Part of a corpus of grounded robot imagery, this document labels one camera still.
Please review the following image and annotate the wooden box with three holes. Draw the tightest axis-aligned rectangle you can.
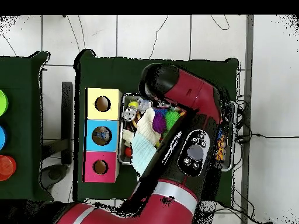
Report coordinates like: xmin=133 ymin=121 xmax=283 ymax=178
xmin=84 ymin=87 xmax=123 ymax=184

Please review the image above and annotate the clear mesh bin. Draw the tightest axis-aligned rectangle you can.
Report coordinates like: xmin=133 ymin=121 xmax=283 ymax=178
xmin=117 ymin=92 xmax=236 ymax=173

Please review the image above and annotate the purple spiky rubber ball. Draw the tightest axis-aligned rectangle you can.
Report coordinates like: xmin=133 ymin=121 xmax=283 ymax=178
xmin=152 ymin=111 xmax=168 ymax=134

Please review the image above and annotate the black soda can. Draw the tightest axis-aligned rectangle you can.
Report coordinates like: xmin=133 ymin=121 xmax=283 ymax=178
xmin=122 ymin=108 xmax=138 ymax=122

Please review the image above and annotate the green spiky rubber ball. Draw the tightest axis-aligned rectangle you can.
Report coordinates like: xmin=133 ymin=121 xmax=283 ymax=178
xmin=165 ymin=109 xmax=182 ymax=129

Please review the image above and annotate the black chair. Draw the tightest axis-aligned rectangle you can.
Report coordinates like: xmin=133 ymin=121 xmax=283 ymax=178
xmin=41 ymin=81 xmax=75 ymax=190

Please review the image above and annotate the green cloth side table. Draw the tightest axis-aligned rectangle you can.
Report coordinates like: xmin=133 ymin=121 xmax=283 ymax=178
xmin=0 ymin=51 xmax=51 ymax=201

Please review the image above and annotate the blue plastic cup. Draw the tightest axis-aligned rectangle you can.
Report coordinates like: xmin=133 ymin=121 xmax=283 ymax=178
xmin=0 ymin=125 xmax=8 ymax=151

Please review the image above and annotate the green plastic cup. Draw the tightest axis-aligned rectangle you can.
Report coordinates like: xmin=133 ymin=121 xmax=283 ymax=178
xmin=0 ymin=88 xmax=9 ymax=117

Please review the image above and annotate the red plastic cup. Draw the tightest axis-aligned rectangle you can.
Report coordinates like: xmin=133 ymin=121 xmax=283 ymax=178
xmin=0 ymin=155 xmax=18 ymax=182

